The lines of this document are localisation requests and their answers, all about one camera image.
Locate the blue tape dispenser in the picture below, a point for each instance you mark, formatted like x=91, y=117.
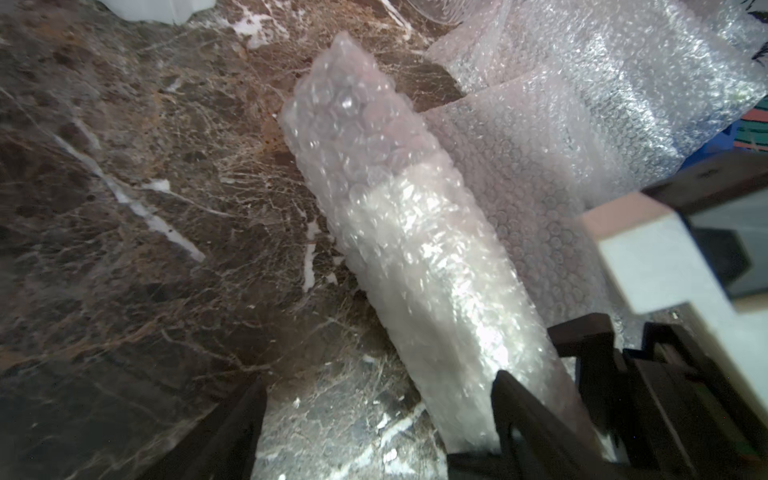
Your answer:
x=723, y=141

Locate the bubble wrap sheet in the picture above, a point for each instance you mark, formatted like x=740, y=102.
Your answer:
x=429, y=261

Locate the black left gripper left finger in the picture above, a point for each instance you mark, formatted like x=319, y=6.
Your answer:
x=221, y=446

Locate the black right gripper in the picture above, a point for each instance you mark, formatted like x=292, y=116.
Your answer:
x=668, y=402

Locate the tall white ribbed vase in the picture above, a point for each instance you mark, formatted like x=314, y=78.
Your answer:
x=171, y=12

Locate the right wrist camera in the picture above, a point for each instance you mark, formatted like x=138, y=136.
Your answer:
x=655, y=264

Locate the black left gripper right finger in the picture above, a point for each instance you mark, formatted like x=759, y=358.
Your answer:
x=534, y=444

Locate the rear bubble wrap pile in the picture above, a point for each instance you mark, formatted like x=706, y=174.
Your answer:
x=567, y=105

